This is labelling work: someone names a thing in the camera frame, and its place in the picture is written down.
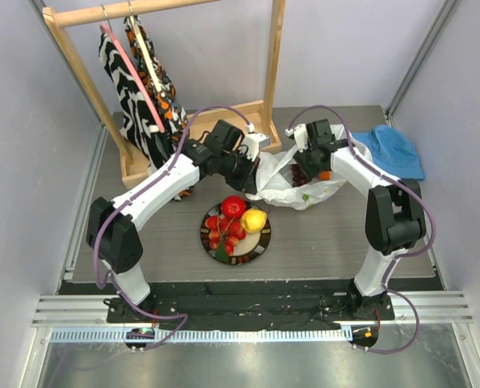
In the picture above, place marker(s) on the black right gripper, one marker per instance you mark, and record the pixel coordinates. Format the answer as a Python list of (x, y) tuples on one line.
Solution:
[(305, 164)]

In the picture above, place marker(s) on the patterned round plate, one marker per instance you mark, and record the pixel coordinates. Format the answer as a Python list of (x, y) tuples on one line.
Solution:
[(253, 246)]

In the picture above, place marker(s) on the fake orange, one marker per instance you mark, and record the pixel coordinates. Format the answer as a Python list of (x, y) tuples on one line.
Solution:
[(326, 175)]

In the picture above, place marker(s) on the pink hanger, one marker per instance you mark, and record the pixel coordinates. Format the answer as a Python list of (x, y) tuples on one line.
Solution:
[(133, 72)]

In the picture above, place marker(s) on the cream hanger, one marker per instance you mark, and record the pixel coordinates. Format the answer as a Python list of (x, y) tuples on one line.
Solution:
[(145, 53)]

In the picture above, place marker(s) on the blue bucket hat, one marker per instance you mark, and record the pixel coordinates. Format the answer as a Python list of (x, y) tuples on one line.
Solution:
[(392, 151)]

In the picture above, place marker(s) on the white plastic bag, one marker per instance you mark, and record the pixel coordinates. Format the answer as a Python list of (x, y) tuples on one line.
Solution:
[(274, 183)]

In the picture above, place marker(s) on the left aluminium frame post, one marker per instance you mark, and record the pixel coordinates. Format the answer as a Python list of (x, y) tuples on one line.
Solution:
[(37, 6)]

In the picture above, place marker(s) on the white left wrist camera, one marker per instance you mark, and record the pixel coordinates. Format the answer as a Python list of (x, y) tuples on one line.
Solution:
[(253, 142)]

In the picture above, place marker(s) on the fake red cherry bunch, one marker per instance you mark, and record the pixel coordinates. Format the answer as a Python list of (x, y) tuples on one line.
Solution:
[(219, 236)]

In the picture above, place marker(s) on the fake red apple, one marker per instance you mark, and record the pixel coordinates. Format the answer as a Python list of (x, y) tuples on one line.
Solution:
[(233, 207)]

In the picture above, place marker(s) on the perforated metal rail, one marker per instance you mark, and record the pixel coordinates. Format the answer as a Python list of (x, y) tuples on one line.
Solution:
[(67, 335)]

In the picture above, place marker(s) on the wooden clothes rack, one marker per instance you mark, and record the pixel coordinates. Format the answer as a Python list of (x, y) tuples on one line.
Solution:
[(213, 125)]

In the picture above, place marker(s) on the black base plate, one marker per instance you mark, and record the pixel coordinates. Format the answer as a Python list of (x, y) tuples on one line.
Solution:
[(257, 305)]

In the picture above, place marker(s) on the fake yellow lemon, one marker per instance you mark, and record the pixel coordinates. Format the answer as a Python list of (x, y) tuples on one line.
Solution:
[(253, 220)]

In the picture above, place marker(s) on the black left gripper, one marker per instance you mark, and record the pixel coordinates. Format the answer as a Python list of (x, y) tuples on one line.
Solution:
[(247, 182)]

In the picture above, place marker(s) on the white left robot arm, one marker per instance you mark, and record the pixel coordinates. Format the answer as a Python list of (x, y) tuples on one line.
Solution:
[(114, 225)]

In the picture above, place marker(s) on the black white zebra garment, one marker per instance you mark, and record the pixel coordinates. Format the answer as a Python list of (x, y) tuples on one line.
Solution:
[(138, 123)]

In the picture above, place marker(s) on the orange black patterned garment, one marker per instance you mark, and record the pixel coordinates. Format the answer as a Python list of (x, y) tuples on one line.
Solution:
[(171, 112)]

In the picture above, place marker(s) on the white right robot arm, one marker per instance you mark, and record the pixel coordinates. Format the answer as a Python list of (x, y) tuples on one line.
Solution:
[(394, 219)]

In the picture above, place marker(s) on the fake purple grapes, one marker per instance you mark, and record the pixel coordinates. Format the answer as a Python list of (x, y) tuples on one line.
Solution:
[(299, 177)]

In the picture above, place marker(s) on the aluminium corner frame post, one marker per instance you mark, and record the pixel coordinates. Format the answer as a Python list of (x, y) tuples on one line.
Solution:
[(435, 31)]

